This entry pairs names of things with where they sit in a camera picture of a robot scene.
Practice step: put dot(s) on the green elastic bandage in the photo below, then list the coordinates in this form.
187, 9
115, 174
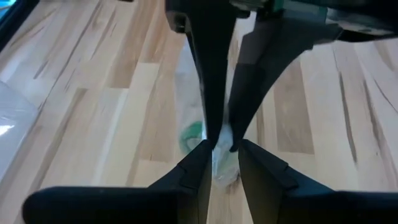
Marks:
189, 137

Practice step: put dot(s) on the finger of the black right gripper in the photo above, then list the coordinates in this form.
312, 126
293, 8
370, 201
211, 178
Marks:
213, 77
258, 87

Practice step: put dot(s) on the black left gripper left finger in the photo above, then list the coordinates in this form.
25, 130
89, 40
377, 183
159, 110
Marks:
109, 205

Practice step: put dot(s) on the clear plastic storage bin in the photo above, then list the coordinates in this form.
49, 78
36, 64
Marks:
12, 124

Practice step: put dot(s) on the clear plastic zip bag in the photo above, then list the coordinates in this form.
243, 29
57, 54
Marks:
224, 168

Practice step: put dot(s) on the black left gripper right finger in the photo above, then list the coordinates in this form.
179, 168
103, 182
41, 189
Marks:
311, 208

